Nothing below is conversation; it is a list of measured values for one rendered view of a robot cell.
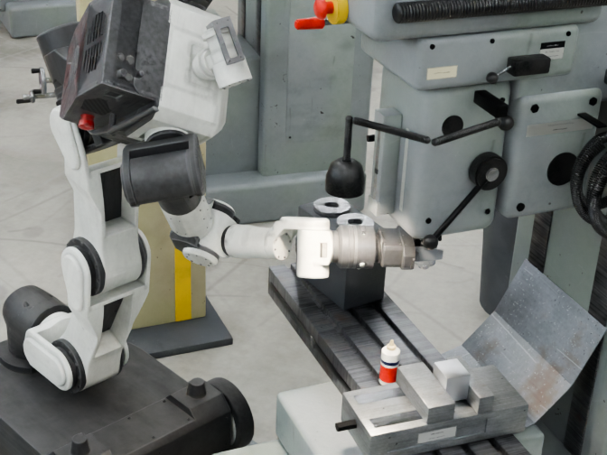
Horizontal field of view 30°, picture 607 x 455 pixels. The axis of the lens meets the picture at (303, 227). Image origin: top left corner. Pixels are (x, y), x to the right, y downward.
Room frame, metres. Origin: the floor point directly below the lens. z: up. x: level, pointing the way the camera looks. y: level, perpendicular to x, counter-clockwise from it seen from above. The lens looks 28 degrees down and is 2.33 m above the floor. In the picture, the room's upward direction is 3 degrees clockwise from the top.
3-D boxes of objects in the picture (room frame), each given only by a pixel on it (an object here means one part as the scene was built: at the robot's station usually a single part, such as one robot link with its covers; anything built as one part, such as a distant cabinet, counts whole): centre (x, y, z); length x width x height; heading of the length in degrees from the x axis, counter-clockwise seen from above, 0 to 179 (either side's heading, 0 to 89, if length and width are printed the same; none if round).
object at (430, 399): (1.88, -0.26, 0.99); 0.15 x 0.06 x 0.04; 21
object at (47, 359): (2.44, 0.57, 0.68); 0.21 x 0.20 x 0.13; 45
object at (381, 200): (1.99, -0.15, 1.45); 0.04 x 0.04 x 0.21; 24
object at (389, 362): (2.03, -0.20, 0.96); 0.04 x 0.04 x 0.11
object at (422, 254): (2.01, -0.25, 1.24); 0.06 x 0.02 x 0.03; 95
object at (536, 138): (2.11, -0.43, 1.47); 0.24 x 0.19 x 0.26; 24
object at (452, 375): (1.90, -0.31, 1.01); 0.06 x 0.05 x 0.06; 21
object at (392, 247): (2.03, -0.16, 1.24); 0.13 x 0.12 x 0.10; 5
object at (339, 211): (2.44, -0.09, 1.00); 0.22 x 0.12 x 0.20; 34
